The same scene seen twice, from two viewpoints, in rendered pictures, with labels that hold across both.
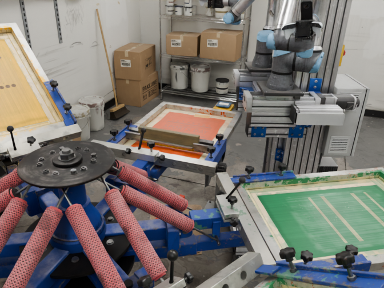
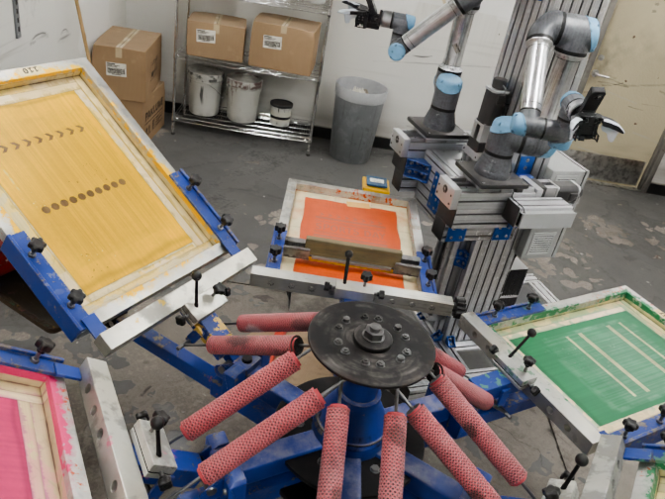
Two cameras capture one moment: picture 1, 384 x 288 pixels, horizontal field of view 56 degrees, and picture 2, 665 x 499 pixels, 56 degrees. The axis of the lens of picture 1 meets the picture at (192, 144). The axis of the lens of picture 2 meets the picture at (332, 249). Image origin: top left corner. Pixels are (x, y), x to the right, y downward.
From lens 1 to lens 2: 100 cm
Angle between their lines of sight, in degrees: 20
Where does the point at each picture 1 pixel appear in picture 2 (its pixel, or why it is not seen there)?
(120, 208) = (460, 400)
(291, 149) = (481, 250)
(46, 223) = (401, 437)
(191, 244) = not seen: hidden behind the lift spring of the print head
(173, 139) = (362, 256)
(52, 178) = (383, 371)
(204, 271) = not seen: hidden behind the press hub
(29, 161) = (324, 346)
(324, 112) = (552, 210)
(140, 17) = not seen: outside the picture
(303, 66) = (534, 149)
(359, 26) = (496, 32)
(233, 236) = (511, 403)
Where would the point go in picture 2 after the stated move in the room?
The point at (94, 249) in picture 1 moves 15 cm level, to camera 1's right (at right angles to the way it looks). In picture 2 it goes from (463, 460) to (522, 452)
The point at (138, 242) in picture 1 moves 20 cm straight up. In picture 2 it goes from (492, 442) to (520, 377)
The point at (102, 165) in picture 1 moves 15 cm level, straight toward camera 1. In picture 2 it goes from (422, 344) to (464, 386)
